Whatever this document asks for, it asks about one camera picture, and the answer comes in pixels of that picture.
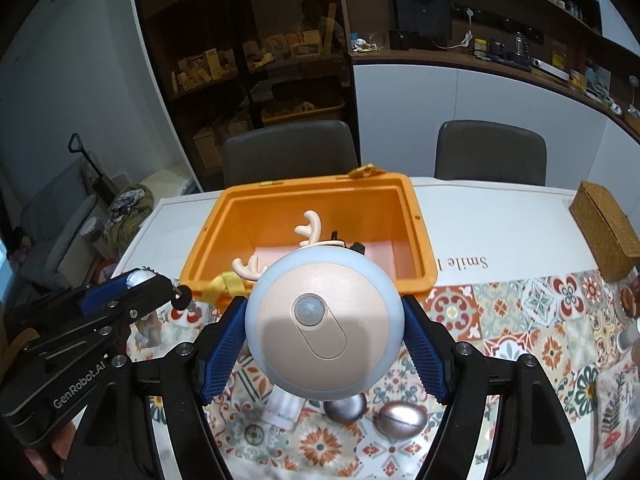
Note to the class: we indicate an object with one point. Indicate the black countertop appliance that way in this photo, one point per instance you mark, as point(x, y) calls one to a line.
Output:
point(421, 7)

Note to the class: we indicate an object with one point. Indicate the small white cylinder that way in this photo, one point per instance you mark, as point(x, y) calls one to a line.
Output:
point(631, 337)

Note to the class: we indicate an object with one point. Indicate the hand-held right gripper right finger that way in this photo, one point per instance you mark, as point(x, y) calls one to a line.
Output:
point(425, 355)

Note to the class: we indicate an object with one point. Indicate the silver oval case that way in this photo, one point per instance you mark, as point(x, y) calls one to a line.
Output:
point(402, 421)

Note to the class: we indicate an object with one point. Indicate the dark grey round case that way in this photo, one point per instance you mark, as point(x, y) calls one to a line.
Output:
point(345, 407)

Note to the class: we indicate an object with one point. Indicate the grey armchair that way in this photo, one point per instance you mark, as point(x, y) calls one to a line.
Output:
point(55, 225)

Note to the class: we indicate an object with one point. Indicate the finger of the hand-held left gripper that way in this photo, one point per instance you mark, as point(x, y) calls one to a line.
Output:
point(145, 300)
point(102, 292)

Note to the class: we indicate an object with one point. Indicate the patterned cloth bag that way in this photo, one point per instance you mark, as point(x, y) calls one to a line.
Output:
point(127, 212)

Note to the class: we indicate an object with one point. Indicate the cream foam pad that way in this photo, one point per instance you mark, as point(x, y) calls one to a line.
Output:
point(170, 180)

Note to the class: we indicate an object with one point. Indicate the orange plastic crate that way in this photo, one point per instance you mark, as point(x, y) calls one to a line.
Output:
point(320, 210)

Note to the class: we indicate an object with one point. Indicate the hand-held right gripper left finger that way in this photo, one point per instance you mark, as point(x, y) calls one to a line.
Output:
point(220, 355)

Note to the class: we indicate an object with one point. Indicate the woven wicker box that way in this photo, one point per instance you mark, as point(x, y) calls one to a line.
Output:
point(605, 232)

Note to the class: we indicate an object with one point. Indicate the white battery charger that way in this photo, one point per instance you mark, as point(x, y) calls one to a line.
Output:
point(282, 410)

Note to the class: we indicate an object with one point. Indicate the dark wooden shelving unit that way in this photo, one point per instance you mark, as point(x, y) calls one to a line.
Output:
point(230, 85)

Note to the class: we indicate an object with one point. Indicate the white cabinet with wooden counter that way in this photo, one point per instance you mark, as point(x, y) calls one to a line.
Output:
point(475, 95)

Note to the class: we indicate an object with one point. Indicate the person's left hand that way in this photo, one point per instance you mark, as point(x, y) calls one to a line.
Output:
point(47, 460)

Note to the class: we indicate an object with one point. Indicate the cardboard box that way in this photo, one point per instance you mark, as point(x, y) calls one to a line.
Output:
point(207, 147)

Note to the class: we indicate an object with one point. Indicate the grey dining chair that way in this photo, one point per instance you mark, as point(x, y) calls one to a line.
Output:
point(490, 152)
point(290, 152)

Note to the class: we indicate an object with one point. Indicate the round antlered night light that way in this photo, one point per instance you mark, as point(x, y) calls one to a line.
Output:
point(320, 320)

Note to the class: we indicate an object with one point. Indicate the small dish with snacks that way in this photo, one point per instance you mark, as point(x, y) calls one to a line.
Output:
point(629, 300)

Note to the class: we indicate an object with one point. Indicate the leaf-print cushion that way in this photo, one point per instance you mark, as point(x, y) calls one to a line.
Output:
point(617, 410)

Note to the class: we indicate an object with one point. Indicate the tile-print tablecloth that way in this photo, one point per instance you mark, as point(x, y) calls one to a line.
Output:
point(525, 310)

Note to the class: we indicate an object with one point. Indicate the black shovel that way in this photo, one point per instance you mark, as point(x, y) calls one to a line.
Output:
point(92, 165)

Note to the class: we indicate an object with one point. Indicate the black bike light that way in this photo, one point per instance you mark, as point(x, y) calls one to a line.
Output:
point(356, 247)

